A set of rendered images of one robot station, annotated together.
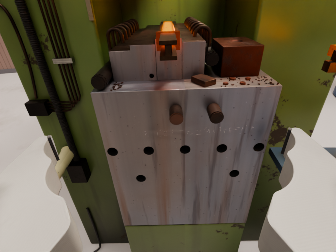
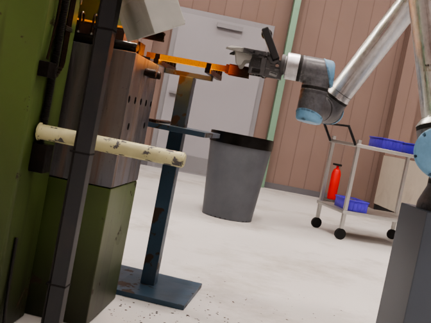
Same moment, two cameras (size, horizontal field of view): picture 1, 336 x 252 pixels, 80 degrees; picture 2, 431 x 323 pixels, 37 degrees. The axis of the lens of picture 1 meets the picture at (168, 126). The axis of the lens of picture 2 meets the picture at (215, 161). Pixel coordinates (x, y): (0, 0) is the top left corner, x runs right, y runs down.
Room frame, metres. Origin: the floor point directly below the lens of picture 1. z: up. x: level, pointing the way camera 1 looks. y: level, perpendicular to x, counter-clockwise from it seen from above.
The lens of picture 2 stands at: (-0.08, 2.18, 0.74)
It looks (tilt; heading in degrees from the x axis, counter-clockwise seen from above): 3 degrees down; 274
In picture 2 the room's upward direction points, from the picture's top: 11 degrees clockwise
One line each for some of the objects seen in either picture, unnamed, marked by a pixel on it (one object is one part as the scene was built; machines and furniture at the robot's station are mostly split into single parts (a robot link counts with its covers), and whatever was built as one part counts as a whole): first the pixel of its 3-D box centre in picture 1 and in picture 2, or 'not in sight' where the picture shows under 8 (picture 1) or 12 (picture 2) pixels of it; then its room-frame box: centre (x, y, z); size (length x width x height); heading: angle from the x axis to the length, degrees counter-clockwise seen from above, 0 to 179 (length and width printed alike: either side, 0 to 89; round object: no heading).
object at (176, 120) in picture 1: (176, 114); (151, 72); (0.36, -0.02, 0.87); 0.04 x 0.03 x 0.03; 179
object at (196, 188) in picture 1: (179, 118); (61, 107); (0.65, -0.05, 0.69); 0.56 x 0.38 x 0.45; 179
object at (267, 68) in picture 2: not in sight; (266, 64); (-0.03, 0.00, 0.97); 0.12 x 0.08 x 0.09; 179
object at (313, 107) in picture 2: not in sight; (312, 105); (-0.21, 0.00, 0.86); 0.12 x 0.09 x 0.12; 62
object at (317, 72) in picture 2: not in sight; (316, 72); (-0.20, 0.01, 0.97); 0.12 x 0.09 x 0.10; 179
